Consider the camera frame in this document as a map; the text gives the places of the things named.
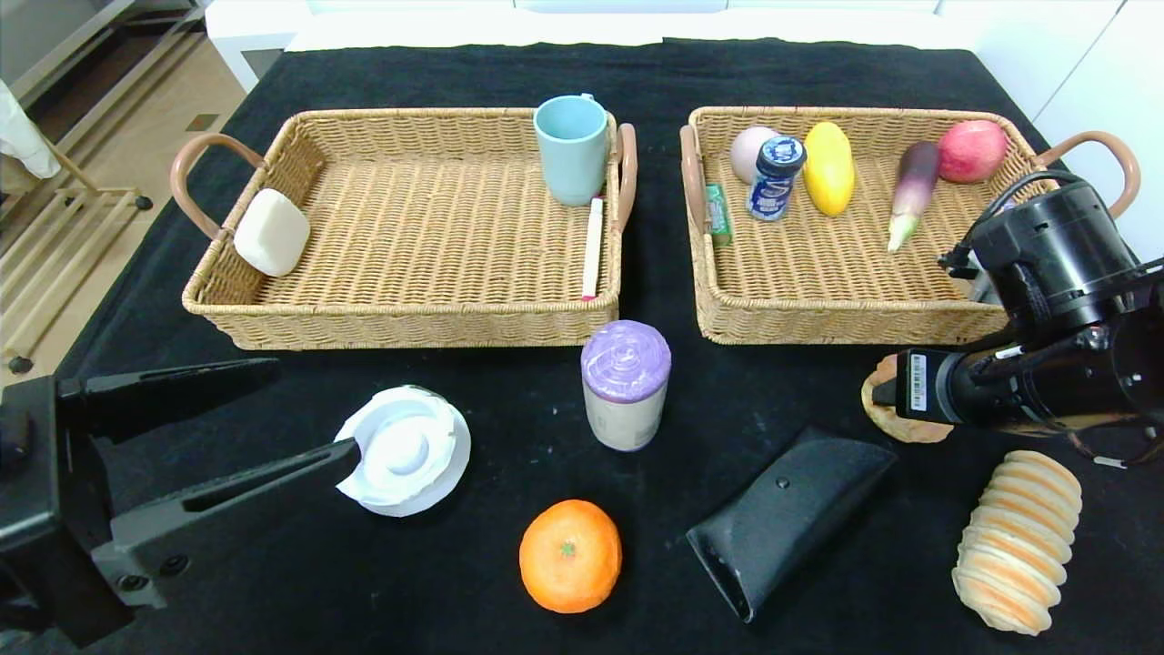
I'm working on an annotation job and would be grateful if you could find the black glasses case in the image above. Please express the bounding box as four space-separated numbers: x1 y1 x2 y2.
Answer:
685 428 898 625

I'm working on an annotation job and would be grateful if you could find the round cream puff bun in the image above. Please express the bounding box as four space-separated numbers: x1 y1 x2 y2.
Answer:
860 353 956 445

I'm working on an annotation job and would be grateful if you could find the white pen pink cap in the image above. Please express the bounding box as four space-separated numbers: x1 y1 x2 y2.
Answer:
582 196 606 301

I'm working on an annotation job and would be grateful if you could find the ridged long bread loaf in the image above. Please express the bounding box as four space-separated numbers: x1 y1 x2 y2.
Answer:
951 450 1084 637

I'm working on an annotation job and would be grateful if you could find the white round lid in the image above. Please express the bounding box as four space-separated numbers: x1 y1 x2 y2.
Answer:
335 385 472 519

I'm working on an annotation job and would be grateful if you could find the blue gum bottle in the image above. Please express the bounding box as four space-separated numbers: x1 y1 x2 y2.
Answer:
747 135 808 222

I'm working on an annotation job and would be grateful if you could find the pale pink egg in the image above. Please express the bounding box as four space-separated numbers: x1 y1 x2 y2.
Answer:
730 126 781 186

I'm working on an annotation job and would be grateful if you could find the white soap bar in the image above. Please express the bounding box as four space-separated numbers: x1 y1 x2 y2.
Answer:
233 187 312 278

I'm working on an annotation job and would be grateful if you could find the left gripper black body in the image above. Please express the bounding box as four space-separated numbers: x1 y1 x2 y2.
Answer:
0 374 136 650

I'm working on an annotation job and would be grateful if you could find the green gum pack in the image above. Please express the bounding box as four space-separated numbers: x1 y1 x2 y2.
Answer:
705 183 734 247

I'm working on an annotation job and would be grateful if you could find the wooden wheeled rack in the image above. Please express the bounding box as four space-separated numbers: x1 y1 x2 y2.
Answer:
0 136 154 376

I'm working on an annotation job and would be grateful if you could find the wicker basket holding mug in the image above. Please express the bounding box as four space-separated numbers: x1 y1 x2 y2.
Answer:
170 106 639 351

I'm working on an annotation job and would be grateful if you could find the grey low shelf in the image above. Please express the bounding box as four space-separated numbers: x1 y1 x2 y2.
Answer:
0 0 208 112

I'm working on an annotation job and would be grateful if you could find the white table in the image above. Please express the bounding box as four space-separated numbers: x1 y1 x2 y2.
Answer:
205 0 978 92

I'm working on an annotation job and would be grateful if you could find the purple eggplant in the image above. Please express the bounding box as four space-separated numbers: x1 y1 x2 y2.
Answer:
888 140 943 254

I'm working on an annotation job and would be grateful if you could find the yellow mango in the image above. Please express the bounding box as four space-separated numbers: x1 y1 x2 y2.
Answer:
803 121 857 217

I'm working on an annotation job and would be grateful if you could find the red apple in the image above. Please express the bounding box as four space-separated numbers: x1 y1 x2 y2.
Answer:
938 119 1009 184

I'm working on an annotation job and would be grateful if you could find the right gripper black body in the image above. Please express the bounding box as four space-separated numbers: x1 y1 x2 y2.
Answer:
896 348 968 425

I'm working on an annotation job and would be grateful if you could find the mandarin orange with green stem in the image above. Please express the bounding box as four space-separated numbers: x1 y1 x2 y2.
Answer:
518 499 625 615

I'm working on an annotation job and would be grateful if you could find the thin brown cable white tag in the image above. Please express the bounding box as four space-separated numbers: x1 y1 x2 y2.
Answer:
1069 426 1164 470

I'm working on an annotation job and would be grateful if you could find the white hanging cloth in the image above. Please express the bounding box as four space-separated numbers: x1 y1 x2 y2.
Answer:
0 80 61 180

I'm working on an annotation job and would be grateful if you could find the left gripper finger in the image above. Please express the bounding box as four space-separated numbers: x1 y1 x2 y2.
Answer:
56 357 281 446
89 437 361 610

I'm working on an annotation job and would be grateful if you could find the wicker basket holding food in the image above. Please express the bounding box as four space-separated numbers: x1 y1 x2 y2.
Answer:
679 105 1142 347

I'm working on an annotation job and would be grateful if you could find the purple topped bag roll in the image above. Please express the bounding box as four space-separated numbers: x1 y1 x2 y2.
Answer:
580 319 672 453

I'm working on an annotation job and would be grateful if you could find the light blue mug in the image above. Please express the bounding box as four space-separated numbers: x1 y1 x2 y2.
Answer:
533 94 612 207

